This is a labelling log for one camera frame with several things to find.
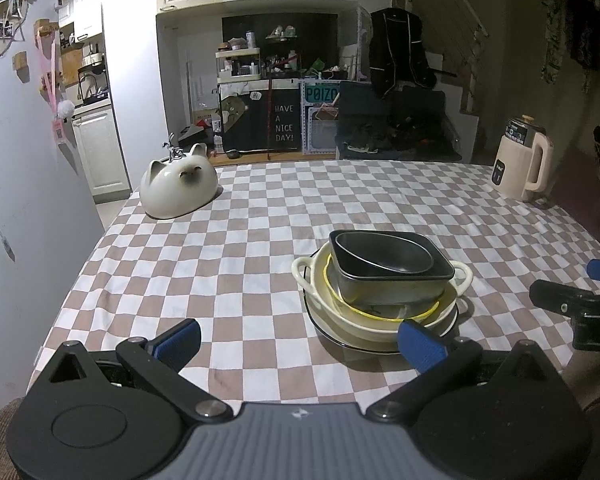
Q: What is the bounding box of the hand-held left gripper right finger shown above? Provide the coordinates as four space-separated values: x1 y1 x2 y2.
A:
366 319 561 423

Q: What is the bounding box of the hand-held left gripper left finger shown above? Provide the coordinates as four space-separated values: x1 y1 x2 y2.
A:
47 319 233 423

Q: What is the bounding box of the yellow rimmed bowl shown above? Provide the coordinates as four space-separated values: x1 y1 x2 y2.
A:
323 259 442 322

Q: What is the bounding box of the cream bowl with handles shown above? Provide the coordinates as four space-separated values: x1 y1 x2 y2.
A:
292 242 474 345

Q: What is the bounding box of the white plate with dark rim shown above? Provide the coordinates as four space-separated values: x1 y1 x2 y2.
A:
305 280 460 354

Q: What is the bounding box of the oval steel bowl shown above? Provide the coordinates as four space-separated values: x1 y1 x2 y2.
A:
330 230 435 276

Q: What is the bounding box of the checkered tablecloth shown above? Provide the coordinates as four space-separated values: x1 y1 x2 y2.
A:
35 160 600 406

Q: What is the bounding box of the cream electric kettle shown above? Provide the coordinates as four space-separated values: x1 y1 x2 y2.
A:
491 116 555 202

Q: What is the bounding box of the cat shaped ceramic bowl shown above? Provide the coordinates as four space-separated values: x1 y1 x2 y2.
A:
140 143 218 220

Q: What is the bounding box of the silver faucet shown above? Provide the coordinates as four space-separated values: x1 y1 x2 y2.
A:
162 132 186 162

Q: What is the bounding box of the white kitchen cabinet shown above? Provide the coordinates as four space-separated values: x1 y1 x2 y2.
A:
72 110 132 203

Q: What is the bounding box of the white low cabinet wooden top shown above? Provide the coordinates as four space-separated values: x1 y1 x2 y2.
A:
212 149 338 167

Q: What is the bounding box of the dark fabric storage bin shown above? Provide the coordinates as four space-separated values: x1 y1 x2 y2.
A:
335 82 463 162

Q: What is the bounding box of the white lattice storage box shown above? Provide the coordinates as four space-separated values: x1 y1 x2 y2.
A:
300 102 342 156

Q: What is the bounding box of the black lettered sign board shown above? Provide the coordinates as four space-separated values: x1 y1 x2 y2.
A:
220 85 301 153

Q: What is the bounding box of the teal lettered sign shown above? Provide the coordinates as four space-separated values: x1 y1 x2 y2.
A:
300 80 341 106

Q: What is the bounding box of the stair railing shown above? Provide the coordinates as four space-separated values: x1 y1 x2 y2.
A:
410 0 487 116

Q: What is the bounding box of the white trolley shelf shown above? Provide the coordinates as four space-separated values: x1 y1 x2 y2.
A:
216 47 262 84

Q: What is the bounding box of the black jacket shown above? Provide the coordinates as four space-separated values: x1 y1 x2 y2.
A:
370 7 437 98

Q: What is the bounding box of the pink lanyard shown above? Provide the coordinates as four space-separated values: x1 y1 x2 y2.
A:
36 20 76 138

